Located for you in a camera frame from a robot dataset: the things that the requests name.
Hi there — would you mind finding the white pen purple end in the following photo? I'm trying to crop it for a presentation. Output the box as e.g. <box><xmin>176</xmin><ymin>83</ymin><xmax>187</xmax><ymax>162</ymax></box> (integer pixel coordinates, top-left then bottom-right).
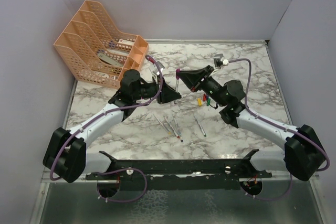
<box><xmin>174</xmin><ymin>77</ymin><xmax>179</xmax><ymax>104</ymax></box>

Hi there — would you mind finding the white card in organizer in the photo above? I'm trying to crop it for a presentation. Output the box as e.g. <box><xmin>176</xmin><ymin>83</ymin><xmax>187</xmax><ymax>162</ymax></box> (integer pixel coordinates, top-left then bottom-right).
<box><xmin>118</xmin><ymin>39</ymin><xmax>134</xmax><ymax>46</ymax></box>

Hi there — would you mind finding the white pen red end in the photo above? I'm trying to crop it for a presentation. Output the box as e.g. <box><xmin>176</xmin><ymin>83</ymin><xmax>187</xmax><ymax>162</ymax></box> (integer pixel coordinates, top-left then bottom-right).
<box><xmin>164</xmin><ymin>116</ymin><xmax>180</xmax><ymax>139</ymax></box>

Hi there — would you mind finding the yellow pen cap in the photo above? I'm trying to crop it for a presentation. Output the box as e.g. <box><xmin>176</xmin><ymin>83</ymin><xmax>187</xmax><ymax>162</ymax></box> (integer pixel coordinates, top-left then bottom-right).
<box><xmin>197</xmin><ymin>98</ymin><xmax>202</xmax><ymax>106</ymax></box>

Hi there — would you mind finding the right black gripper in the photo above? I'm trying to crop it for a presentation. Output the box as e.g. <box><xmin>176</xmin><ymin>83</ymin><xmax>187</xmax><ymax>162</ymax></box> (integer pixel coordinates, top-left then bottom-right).
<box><xmin>177</xmin><ymin>66</ymin><xmax>227</xmax><ymax>107</ymax></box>

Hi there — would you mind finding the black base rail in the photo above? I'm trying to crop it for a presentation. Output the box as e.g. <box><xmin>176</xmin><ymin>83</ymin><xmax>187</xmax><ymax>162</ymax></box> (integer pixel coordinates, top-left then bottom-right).
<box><xmin>86</xmin><ymin>150</ymin><xmax>272</xmax><ymax>191</ymax></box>

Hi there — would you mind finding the green pen cap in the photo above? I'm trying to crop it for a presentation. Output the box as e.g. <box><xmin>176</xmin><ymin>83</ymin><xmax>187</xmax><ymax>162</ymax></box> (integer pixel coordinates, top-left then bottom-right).
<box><xmin>206</xmin><ymin>98</ymin><xmax>211</xmax><ymax>106</ymax></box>

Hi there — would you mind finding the orange mesh file organizer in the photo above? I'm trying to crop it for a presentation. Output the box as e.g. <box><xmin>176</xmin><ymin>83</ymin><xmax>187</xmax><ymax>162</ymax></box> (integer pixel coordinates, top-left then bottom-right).
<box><xmin>54</xmin><ymin>0</ymin><xmax>149</xmax><ymax>89</ymax></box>

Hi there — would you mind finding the grey stapler in organizer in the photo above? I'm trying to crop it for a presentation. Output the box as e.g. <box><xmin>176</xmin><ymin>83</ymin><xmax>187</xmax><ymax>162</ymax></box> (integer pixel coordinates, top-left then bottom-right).
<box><xmin>97</xmin><ymin>52</ymin><xmax>123</xmax><ymax>67</ymax></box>

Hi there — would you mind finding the white pen blue end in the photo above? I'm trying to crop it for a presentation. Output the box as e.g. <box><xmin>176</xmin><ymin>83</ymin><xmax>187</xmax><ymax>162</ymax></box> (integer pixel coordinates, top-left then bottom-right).
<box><xmin>173</xmin><ymin>117</ymin><xmax>184</xmax><ymax>143</ymax></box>

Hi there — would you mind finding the white pen yellow end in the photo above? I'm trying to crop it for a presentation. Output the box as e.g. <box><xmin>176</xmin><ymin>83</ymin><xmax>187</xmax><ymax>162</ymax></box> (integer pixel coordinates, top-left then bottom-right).
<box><xmin>154</xmin><ymin>115</ymin><xmax>171</xmax><ymax>134</ymax></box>

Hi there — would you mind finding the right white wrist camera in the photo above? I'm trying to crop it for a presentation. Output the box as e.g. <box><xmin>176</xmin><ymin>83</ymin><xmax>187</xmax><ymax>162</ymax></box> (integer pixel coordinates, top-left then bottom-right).
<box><xmin>213</xmin><ymin>54</ymin><xmax>229</xmax><ymax>69</ymax></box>

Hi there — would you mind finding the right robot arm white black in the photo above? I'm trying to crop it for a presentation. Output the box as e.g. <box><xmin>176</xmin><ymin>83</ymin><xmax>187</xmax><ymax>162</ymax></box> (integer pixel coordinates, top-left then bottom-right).
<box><xmin>176</xmin><ymin>66</ymin><xmax>330</xmax><ymax>181</ymax></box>

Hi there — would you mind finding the purple pen cap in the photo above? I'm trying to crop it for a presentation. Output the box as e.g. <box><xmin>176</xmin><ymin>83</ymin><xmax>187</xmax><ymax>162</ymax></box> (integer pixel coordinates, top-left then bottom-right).
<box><xmin>175</xmin><ymin>68</ymin><xmax>180</xmax><ymax>80</ymax></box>

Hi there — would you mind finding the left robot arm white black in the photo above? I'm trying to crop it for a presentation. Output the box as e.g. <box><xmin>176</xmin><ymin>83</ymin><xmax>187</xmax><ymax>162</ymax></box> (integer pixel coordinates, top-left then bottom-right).
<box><xmin>43</xmin><ymin>69</ymin><xmax>182</xmax><ymax>183</ymax></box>

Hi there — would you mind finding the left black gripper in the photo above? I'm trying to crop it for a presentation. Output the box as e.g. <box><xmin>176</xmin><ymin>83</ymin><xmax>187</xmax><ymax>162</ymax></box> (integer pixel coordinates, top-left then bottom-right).
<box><xmin>133</xmin><ymin>74</ymin><xmax>182</xmax><ymax>105</ymax></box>

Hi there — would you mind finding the white pen green end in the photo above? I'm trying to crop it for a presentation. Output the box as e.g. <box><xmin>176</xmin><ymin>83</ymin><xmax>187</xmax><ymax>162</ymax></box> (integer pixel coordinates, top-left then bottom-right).
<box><xmin>194</xmin><ymin>114</ymin><xmax>207</xmax><ymax>137</ymax></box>

